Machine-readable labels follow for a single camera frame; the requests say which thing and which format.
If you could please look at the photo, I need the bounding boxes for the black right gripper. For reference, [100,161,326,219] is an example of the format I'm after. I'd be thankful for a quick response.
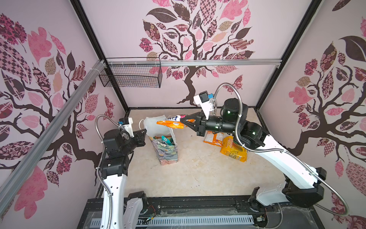
[180,112,237,138]

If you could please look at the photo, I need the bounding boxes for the orange white snack bag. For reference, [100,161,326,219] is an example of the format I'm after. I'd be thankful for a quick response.
[156,114,186,129]
[204,131,224,147]

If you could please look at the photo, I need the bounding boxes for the teal snack bag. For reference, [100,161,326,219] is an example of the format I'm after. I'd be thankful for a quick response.
[161,136,173,146]

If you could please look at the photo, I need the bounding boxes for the floral paper bag white handles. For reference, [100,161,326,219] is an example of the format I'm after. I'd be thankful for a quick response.
[139,115,178,166]

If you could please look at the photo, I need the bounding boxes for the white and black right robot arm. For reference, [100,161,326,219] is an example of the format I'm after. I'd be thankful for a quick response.
[180,98,327,210]

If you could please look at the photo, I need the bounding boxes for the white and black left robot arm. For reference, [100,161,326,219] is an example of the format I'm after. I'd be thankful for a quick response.
[100,128,147,229]

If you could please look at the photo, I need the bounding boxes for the yellow snack bag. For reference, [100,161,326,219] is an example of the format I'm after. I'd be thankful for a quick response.
[220,136,247,162]

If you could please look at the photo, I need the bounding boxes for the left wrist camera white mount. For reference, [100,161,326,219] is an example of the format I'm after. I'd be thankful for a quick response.
[118,117,134,137]

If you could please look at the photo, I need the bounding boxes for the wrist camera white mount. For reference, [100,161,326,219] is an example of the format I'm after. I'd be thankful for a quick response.
[118,117,134,137]
[193,91,214,120]

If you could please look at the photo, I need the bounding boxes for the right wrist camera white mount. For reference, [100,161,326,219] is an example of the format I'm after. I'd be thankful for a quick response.
[193,91,214,120]

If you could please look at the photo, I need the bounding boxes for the black wire basket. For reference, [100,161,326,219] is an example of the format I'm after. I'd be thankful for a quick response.
[99,57,163,88]

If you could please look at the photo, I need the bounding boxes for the aluminium rail back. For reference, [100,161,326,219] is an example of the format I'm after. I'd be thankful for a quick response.
[107,58,282,67]

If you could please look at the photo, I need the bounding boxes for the aluminium rail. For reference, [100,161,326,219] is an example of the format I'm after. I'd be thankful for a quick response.
[1,60,106,214]
[107,58,282,67]

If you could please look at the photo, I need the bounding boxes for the white slotted cable duct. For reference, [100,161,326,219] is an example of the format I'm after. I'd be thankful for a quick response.
[91,215,255,229]

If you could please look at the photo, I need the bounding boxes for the black base frame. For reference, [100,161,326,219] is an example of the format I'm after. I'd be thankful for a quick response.
[76,194,325,229]

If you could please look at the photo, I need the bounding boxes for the aluminium rail left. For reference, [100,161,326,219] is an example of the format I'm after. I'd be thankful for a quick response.
[1,60,106,214]

